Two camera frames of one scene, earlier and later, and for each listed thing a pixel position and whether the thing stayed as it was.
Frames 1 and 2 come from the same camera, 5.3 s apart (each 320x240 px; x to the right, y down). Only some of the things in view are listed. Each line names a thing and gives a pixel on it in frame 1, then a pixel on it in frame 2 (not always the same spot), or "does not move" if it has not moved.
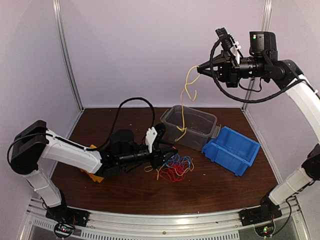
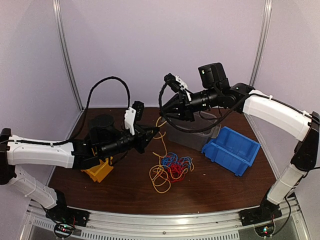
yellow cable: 183,128 → 158,126
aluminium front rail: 226,224 does not move
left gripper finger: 167,146 → 150,129
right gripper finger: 209,71 → 178,115
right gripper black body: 232,71 → 188,112
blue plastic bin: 231,150 does not move
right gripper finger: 205,68 → 173,102
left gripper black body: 156,158 → 140,135
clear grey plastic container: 189,127 does not move
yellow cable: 191,168 → 158,174
